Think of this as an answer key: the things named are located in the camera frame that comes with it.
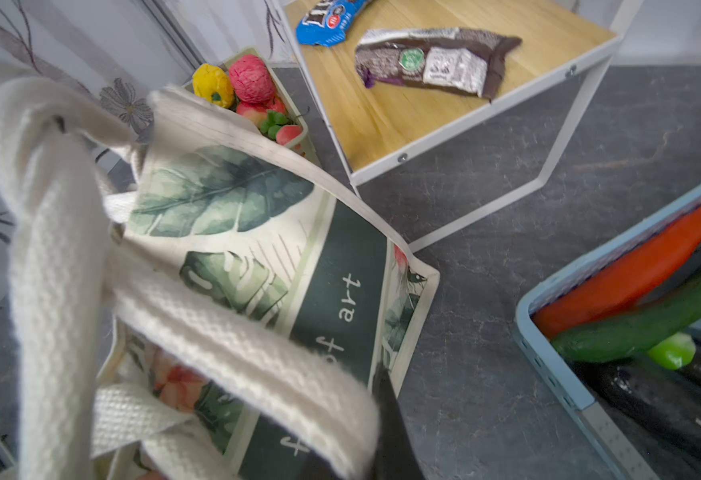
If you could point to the white shelf rack with wood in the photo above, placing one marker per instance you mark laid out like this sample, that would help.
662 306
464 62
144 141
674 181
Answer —
377 130

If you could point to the cream canvas grocery bag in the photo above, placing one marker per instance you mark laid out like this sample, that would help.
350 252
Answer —
208 305

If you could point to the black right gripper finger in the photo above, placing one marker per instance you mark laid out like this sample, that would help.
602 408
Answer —
395 458

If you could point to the green grapes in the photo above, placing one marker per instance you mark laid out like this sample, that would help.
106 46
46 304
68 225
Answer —
272 125

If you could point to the light blue vegetable basket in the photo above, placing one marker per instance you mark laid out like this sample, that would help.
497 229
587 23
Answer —
629 451

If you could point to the red pink peach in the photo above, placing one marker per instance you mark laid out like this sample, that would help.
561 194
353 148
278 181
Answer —
257 112

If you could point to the blue candy packet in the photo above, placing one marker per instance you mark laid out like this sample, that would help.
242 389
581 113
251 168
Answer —
327 22

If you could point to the pink wrinkled round fruit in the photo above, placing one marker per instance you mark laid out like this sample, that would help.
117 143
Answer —
251 80

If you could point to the brown chocolate bar wrapper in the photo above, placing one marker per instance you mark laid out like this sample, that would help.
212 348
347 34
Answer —
462 61

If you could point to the pale green perforated fruit basket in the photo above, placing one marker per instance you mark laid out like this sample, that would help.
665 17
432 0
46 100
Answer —
303 145

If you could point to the red chili pepper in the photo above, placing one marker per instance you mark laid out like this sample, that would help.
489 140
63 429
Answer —
621 284

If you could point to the yellow wrinkled bell pepper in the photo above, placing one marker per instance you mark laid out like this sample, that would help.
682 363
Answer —
212 84

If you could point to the dark purple eggplant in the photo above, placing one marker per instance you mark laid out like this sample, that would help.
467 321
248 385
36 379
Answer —
665 406

